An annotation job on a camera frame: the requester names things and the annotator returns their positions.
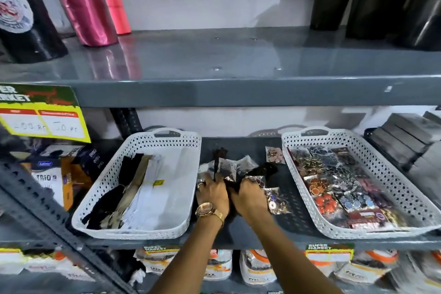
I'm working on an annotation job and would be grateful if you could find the person's right hand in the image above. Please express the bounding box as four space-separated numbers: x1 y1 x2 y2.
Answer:
230 179 273 225

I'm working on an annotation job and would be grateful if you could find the person's left hand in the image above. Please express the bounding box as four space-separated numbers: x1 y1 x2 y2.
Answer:
195 172 231 218

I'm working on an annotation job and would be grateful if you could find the black cloth accessory packet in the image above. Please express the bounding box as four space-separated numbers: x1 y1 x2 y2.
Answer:
241 162 278 190

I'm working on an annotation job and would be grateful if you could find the black strip accessory packet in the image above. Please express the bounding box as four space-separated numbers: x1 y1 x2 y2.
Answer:
212 147 229 182

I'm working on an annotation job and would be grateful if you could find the person's right forearm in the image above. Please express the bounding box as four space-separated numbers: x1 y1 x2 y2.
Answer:
238 215 343 294

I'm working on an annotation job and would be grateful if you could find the person's left forearm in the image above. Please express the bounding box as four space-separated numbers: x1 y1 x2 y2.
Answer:
147 214 224 294

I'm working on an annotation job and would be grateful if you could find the clear packet with dark item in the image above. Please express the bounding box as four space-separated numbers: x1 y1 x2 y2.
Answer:
219 158 239 181
198 162 216 181
237 155 260 176

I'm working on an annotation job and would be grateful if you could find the gold wristwatch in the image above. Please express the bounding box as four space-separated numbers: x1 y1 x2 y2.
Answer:
195 202 225 226

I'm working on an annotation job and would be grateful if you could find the white plastic basket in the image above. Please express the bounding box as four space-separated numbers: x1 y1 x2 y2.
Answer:
71 127 202 240
281 126 441 240

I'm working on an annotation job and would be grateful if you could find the clear packet with white brooch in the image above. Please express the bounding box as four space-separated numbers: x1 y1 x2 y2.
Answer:
263 187 292 215

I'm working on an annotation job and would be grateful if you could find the clear packet with bronze pieces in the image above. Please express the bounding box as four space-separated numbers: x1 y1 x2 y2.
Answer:
265 146 286 165

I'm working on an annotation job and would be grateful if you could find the stack of black beige white packets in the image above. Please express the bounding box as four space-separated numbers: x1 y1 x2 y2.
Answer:
81 153 166 231

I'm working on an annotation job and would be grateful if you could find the row of white orange packets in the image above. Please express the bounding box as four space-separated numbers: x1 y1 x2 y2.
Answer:
0 248 441 294

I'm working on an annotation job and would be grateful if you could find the small yellow green price tag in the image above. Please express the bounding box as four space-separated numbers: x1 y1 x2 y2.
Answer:
141 245 181 265
0 248 25 266
305 243 355 267

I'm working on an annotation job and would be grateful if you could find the pile of colourful brooch packets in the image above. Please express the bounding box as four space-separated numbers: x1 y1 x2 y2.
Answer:
289 146 409 229

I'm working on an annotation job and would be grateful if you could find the grey metal shelf rack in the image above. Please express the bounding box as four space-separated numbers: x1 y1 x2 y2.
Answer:
0 27 441 294

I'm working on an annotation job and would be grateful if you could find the dark blue box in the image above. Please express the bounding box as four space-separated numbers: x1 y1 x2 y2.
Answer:
71 147 105 184

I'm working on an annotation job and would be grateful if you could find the blue orange white box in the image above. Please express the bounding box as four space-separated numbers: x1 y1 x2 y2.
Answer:
20 145 83 212

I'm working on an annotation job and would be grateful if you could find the stack of grey boxes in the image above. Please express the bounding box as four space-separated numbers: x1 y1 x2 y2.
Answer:
365 109 441 203

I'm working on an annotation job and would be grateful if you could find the large yellow green price sign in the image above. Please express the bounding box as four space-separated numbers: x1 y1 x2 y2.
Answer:
0 84 91 144

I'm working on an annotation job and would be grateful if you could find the pink metallic bottle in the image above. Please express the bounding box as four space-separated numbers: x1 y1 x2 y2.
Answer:
45 0 119 47

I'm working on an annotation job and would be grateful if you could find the black bottle with round label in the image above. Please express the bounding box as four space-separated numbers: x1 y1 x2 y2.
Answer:
0 0 69 64

